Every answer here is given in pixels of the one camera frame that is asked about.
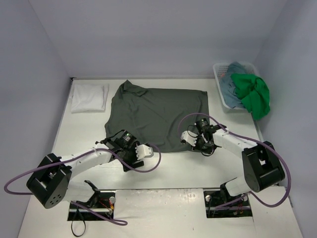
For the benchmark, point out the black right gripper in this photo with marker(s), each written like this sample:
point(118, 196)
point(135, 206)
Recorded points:
point(206, 148)

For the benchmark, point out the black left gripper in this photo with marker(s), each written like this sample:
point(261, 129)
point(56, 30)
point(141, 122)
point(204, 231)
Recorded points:
point(129, 163)

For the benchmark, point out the grey t-shirt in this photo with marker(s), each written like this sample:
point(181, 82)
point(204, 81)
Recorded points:
point(156, 115)

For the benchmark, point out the white t-shirt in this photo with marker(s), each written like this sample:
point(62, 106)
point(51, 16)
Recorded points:
point(89, 98)

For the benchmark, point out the green t-shirt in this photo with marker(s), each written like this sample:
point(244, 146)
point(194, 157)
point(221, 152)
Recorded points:
point(253, 93)

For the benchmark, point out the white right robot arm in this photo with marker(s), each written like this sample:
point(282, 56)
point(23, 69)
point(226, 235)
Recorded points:
point(261, 167)

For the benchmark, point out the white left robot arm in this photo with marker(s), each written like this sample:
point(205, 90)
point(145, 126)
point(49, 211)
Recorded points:
point(55, 183)

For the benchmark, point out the light blue t-shirt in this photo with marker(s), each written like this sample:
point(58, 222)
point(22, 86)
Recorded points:
point(228, 87)

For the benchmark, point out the white plastic laundry basket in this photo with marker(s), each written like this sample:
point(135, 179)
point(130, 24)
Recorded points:
point(219, 69)

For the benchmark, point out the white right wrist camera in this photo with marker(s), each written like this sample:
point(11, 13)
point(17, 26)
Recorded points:
point(188, 137)

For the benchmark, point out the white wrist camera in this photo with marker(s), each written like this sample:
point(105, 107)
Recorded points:
point(143, 151)
point(188, 137)

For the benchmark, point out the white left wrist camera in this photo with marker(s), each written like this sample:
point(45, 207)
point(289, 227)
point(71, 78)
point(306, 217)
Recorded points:
point(143, 151)

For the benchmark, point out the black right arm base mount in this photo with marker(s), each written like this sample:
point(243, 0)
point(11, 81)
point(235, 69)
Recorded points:
point(219, 204)

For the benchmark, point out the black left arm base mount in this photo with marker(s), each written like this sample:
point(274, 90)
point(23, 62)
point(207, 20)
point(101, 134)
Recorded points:
point(104, 207)

